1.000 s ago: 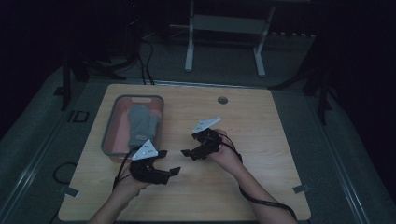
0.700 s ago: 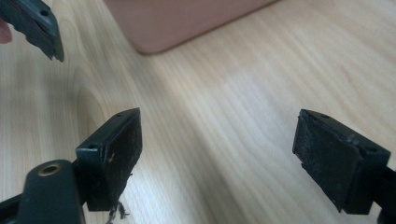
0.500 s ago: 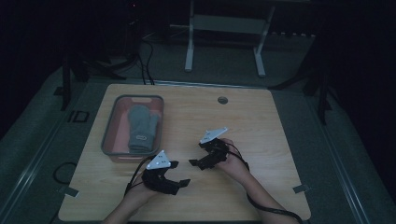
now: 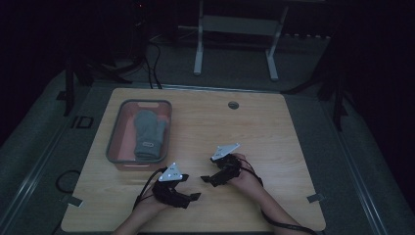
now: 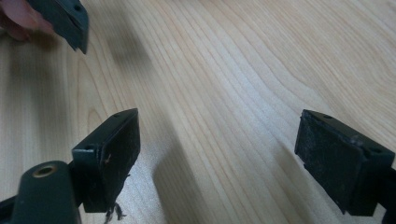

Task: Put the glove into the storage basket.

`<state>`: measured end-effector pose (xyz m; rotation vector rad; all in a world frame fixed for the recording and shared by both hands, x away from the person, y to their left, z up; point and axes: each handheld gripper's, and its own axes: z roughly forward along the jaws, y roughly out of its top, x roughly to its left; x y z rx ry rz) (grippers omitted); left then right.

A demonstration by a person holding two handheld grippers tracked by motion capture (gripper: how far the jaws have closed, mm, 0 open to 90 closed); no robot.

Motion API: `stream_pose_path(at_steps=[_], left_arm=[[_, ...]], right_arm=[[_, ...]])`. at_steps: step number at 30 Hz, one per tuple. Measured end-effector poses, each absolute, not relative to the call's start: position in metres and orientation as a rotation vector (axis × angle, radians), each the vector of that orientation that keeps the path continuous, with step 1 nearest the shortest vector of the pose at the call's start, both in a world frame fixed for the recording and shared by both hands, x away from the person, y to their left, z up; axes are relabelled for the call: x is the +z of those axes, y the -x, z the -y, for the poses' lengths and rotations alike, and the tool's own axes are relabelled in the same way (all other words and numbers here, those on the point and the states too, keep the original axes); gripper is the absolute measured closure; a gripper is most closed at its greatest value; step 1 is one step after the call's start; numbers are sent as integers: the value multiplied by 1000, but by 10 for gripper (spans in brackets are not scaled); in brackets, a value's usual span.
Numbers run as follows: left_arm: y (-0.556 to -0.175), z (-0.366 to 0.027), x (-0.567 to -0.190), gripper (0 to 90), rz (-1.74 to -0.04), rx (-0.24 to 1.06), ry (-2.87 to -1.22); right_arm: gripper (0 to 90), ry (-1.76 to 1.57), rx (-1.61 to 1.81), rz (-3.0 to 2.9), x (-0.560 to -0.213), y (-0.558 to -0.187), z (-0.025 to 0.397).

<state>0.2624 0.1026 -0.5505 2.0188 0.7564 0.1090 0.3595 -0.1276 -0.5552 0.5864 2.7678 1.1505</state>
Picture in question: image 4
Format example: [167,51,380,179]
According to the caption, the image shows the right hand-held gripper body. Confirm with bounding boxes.
[210,142,245,184]

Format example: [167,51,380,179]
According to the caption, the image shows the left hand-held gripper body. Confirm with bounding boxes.
[151,162,192,210]

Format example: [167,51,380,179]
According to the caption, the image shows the grey mitten with label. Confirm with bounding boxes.
[132,110,169,162]

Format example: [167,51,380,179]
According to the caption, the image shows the pink basin with grey rim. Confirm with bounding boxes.
[105,99,173,171]

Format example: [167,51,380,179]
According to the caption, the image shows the person's right hand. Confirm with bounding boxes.
[227,152,264,198]

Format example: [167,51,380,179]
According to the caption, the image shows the person's left hand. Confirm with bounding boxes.
[136,187,184,217]

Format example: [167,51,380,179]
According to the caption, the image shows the grey tape piece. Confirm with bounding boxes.
[306,193,326,204]
[62,195,84,209]

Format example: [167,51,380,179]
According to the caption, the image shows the black metal stand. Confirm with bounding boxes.
[57,57,133,118]
[282,35,355,132]

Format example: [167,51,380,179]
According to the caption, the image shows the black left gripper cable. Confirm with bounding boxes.
[132,166,168,211]

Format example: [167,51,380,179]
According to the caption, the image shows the black floor cables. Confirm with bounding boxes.
[143,40,163,90]

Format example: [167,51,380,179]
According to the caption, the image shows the black cable loop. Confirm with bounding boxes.
[55,169,81,194]

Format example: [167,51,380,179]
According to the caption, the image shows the white metal desk frame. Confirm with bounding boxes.
[193,0,290,82]

